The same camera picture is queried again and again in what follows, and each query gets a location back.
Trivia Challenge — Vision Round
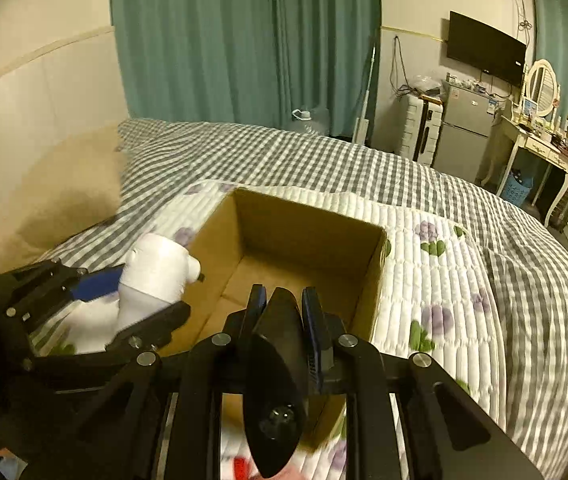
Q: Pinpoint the white floral quilted mat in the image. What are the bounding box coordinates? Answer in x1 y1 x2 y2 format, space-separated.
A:
28 179 515 480

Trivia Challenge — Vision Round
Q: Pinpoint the white dressing table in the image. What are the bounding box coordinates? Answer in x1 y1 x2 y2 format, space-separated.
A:
476 115 568 228

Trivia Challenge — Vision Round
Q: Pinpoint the open cardboard box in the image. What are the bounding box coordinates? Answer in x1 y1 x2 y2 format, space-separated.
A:
158 185 390 453

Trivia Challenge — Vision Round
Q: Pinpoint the black bottle with label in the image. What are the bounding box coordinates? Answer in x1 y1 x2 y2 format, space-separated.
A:
240 284 308 479

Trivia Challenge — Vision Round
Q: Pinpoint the clear water jug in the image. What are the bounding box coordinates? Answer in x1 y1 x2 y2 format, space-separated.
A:
287 107 331 136

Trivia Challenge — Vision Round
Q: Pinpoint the grey mini fridge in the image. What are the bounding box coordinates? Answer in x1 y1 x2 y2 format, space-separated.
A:
432 82 494 182

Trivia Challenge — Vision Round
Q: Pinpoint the white suitcase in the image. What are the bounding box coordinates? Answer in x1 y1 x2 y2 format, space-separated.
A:
396 94 444 167

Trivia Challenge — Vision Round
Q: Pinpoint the blue basket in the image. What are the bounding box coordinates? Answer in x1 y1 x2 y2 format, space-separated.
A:
500 172 534 207

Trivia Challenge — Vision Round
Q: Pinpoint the white oval vanity mirror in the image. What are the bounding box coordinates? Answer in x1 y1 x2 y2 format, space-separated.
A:
524 58 561 117

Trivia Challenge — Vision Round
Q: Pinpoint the beige pillow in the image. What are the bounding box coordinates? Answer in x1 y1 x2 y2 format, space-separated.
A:
0 124 127 274

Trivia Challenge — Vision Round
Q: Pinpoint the white faucet filter device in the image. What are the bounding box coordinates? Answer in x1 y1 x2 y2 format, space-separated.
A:
62 228 202 354

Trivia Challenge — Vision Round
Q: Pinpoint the black wall television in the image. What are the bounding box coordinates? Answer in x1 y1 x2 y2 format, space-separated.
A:
447 11 526 88

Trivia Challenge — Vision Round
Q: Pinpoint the white mop pole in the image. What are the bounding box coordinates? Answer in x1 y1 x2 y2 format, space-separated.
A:
352 46 376 145

